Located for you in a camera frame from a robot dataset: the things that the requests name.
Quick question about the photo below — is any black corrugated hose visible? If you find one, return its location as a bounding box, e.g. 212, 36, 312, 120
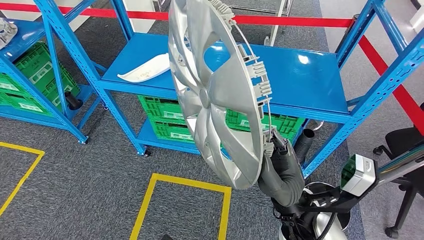
63, 91, 84, 111
294, 128, 316, 166

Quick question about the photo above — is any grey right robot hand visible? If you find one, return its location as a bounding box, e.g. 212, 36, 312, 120
263, 128, 299, 170

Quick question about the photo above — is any black cable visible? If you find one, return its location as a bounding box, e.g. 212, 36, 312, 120
314, 211, 339, 240

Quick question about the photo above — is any blue metal shelf rack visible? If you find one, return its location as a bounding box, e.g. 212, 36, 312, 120
0, 0, 110, 145
33, 0, 424, 180

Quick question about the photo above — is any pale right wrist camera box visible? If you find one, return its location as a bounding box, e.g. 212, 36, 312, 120
340, 153, 378, 198

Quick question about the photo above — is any grey plastic car part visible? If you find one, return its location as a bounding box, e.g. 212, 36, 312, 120
0, 18, 18, 51

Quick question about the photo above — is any white desk leg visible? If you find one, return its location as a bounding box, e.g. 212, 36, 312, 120
263, 0, 294, 47
122, 0, 157, 34

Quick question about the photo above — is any red barrier belt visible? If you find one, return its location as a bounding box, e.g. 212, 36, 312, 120
358, 35, 424, 137

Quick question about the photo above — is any grey plastic wheel hubcap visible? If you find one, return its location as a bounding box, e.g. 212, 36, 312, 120
167, 0, 273, 191

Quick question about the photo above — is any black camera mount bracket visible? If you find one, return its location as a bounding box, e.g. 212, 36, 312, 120
271, 185, 354, 233

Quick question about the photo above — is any black office chair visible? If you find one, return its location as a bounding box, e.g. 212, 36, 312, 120
372, 102, 424, 239

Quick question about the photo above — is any white curved plastic part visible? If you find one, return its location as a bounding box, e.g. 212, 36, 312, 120
116, 52, 171, 84

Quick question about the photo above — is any dark barrier post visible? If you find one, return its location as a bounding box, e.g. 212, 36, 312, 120
334, 13, 360, 56

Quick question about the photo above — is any grey metal crossbar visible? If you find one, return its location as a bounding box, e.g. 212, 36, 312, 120
228, 3, 282, 16

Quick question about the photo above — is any yellow floor tape square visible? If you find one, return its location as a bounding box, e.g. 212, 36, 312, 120
129, 172, 233, 240
0, 141, 46, 216

